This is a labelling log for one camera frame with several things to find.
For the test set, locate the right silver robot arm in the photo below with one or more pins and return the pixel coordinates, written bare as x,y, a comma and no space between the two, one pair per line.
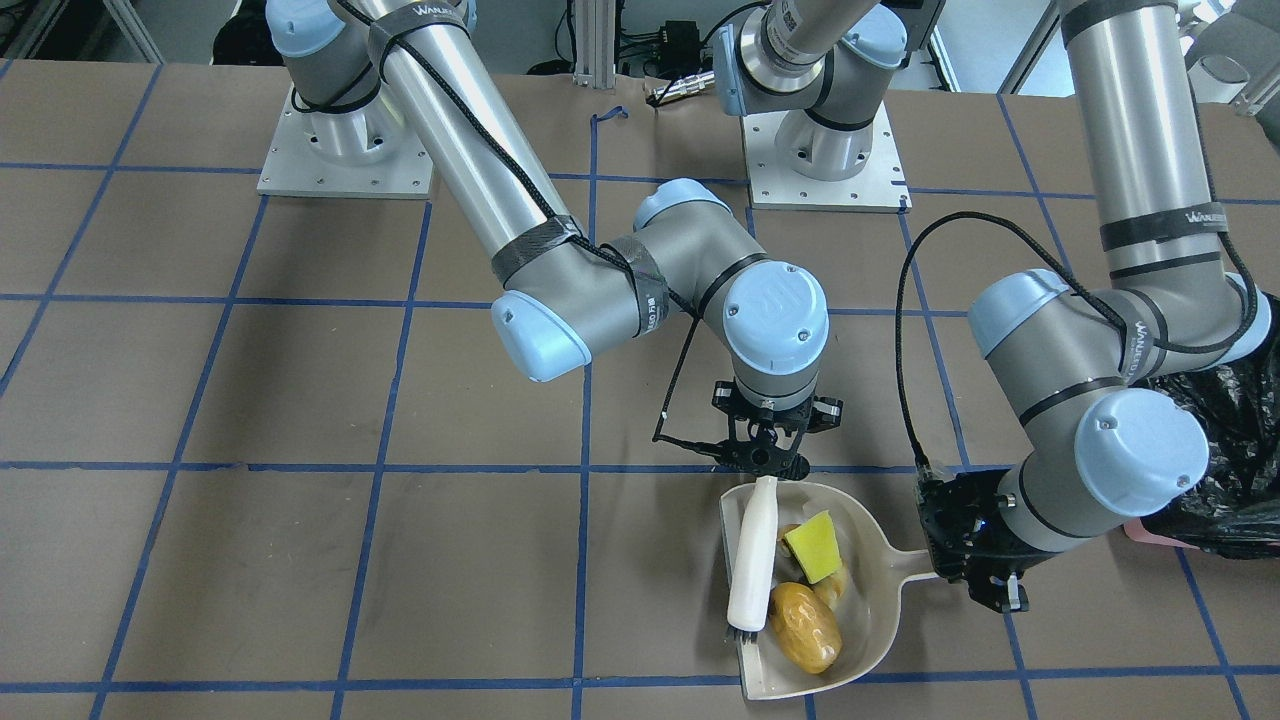
565,300

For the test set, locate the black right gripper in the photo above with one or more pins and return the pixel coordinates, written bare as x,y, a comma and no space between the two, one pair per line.
826,414

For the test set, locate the black lined trash bin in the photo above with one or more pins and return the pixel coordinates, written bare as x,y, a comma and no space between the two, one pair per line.
1234,511

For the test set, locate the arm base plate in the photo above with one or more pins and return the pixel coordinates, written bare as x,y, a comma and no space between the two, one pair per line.
796,164
367,153

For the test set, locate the yellow sponge piece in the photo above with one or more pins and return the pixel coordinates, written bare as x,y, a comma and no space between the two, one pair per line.
814,546

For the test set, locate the beige plastic dustpan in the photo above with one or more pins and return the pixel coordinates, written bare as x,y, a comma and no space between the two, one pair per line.
869,613

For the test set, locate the pale bread slice toy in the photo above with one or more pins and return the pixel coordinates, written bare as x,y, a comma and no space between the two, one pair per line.
830,590

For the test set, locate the orange potato-like toy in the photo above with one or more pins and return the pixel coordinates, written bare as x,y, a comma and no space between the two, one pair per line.
805,627

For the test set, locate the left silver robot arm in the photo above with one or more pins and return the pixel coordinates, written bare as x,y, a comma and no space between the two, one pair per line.
1071,362

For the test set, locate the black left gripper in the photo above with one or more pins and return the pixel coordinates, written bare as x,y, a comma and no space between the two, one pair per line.
975,541

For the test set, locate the aluminium frame post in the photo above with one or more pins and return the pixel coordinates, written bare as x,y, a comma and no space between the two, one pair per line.
595,44

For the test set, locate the beige hand brush black bristles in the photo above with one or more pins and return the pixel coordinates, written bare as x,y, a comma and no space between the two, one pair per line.
752,568

